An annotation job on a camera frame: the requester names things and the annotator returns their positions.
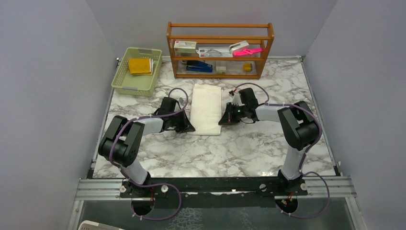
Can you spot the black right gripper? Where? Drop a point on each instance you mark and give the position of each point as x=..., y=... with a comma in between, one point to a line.
x=228, y=118

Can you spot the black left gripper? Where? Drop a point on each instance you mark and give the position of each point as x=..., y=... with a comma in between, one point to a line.
x=186, y=125

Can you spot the cream white towel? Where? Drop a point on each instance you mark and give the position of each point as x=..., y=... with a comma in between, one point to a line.
x=206, y=110

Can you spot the green plastic basket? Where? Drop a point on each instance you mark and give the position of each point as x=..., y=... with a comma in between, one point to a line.
x=137, y=85

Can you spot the yellow brown bear towel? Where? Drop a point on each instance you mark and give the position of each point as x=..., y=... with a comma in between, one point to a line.
x=140, y=66

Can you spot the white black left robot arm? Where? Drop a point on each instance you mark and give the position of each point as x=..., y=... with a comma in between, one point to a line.
x=122, y=139

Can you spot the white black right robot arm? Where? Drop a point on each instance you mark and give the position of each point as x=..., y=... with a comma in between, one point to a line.
x=300, y=128

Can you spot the small white eraser box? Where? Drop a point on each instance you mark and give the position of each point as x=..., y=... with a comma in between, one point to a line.
x=220, y=67

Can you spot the small yellow block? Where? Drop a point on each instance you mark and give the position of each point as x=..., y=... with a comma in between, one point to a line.
x=247, y=67

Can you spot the blue black stapler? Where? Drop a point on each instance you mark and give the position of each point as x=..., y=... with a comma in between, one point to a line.
x=198, y=66

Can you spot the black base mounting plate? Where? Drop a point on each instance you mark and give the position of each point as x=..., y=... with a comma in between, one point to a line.
x=212, y=192

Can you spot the wooden shelf rack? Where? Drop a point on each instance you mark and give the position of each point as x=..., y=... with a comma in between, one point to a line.
x=220, y=35

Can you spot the white stapler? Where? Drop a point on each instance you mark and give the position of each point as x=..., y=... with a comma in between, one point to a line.
x=240, y=46

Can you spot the white green box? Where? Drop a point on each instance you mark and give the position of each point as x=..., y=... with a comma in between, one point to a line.
x=185, y=47

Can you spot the white tray corner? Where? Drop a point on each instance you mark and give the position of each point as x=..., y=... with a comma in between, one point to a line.
x=91, y=225

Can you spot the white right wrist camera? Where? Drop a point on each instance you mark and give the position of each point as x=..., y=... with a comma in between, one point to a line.
x=236, y=100

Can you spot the aluminium rail frame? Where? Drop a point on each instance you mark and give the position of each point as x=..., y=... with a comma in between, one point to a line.
x=329, y=205

